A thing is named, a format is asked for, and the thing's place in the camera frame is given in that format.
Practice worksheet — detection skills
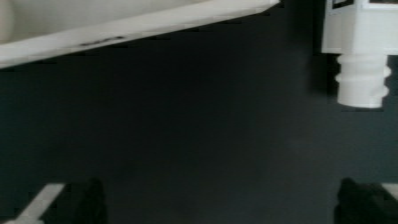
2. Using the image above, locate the white square tabletop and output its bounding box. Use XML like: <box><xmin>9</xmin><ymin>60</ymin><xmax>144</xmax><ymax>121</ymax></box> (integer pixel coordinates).
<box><xmin>0</xmin><ymin>0</ymin><xmax>281</xmax><ymax>69</ymax></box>

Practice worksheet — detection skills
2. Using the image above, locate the white leg near tabletop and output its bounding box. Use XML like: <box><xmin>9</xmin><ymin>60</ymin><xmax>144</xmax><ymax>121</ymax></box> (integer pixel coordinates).
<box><xmin>322</xmin><ymin>0</ymin><xmax>398</xmax><ymax>108</ymax></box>

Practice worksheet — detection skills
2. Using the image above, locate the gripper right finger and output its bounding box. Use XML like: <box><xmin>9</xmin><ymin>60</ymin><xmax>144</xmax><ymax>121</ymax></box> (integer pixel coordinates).
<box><xmin>382</xmin><ymin>183</ymin><xmax>398</xmax><ymax>200</ymax></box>

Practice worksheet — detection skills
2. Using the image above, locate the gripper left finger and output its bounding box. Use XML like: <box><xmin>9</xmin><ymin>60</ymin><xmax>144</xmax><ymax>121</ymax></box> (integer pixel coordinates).
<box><xmin>2</xmin><ymin>183</ymin><xmax>66</xmax><ymax>224</ymax></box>

